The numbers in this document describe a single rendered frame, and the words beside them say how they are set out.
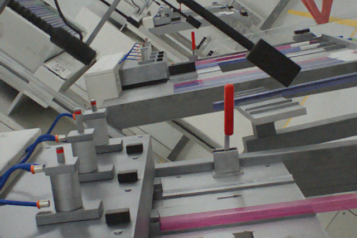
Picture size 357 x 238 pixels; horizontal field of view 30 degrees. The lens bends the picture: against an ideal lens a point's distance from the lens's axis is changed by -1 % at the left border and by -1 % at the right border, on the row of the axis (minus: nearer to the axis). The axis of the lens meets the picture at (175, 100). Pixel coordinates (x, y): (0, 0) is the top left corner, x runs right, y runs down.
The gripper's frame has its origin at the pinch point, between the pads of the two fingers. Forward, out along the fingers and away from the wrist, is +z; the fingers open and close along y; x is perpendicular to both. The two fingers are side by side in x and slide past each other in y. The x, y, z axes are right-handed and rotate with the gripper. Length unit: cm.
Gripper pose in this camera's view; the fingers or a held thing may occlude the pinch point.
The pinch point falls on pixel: (322, 19)
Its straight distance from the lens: 118.4
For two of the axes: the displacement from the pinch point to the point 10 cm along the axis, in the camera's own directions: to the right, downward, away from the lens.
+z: 2.1, 9.7, 0.9
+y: 0.4, 0.9, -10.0
